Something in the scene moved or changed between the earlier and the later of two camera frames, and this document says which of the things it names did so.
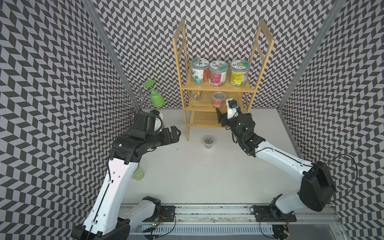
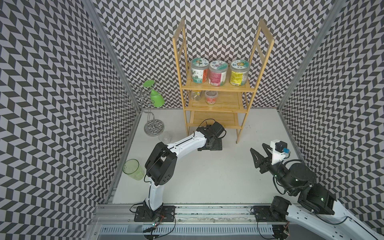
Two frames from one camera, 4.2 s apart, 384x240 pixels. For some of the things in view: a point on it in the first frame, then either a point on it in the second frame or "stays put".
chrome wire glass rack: (138, 95) stays put
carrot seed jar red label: (199, 70) stays put
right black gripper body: (231, 122) → (274, 169)
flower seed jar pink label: (217, 73) stays put
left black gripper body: (162, 138) → (215, 145)
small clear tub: (196, 95) stays put
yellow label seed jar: (239, 72) stays put
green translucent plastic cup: (139, 174) stays put
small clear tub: (218, 98) → (211, 97)
